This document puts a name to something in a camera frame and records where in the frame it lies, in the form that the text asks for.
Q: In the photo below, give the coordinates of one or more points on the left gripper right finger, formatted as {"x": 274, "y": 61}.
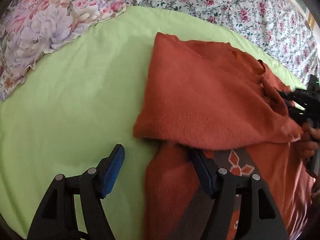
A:
{"x": 259, "y": 217}

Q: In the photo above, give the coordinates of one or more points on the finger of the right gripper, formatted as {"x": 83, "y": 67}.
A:
{"x": 299, "y": 96}
{"x": 298, "y": 115}

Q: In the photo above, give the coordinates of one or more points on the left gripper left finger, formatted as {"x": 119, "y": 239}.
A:
{"x": 71, "y": 207}

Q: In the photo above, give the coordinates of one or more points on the orange knit sweater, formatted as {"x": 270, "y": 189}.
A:
{"x": 217, "y": 98}

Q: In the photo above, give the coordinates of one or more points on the person's right hand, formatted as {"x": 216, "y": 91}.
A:
{"x": 307, "y": 146}

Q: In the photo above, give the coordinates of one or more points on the floral rose quilt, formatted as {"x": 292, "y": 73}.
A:
{"x": 275, "y": 26}

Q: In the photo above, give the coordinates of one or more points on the light green bed sheet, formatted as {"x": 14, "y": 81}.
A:
{"x": 82, "y": 100}

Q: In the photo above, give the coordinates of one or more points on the pastel floral pillow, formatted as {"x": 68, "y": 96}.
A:
{"x": 34, "y": 28}

